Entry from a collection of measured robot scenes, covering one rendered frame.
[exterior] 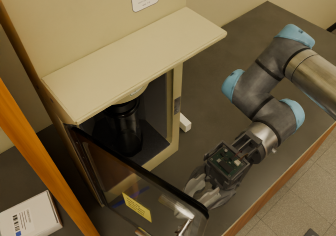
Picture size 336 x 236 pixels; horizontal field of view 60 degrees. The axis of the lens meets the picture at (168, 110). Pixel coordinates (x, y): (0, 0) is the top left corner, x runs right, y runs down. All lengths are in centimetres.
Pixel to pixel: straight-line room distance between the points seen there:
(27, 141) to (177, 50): 28
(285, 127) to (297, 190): 152
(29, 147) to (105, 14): 24
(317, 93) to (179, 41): 28
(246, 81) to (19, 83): 72
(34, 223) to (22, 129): 58
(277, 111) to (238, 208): 41
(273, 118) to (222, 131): 46
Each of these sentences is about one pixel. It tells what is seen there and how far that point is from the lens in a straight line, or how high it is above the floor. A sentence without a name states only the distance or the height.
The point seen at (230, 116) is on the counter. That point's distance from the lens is 116.
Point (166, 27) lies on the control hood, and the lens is 57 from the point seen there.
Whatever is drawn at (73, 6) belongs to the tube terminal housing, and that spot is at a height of 160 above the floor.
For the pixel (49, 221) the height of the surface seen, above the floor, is 98.
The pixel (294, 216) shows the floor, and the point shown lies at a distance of 210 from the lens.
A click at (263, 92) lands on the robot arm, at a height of 135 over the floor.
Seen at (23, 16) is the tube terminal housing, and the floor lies 161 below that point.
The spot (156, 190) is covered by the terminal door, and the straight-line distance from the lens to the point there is 52.
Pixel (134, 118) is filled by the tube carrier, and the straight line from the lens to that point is 81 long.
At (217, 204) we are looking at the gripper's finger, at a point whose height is 128.
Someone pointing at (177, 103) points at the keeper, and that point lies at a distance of 82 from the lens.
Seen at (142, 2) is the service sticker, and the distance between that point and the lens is 55.
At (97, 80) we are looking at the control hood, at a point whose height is 151.
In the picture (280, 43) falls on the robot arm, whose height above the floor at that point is 144.
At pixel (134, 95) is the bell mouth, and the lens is 69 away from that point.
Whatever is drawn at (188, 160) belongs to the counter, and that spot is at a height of 94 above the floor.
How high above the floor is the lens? 184
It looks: 51 degrees down
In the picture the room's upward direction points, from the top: straight up
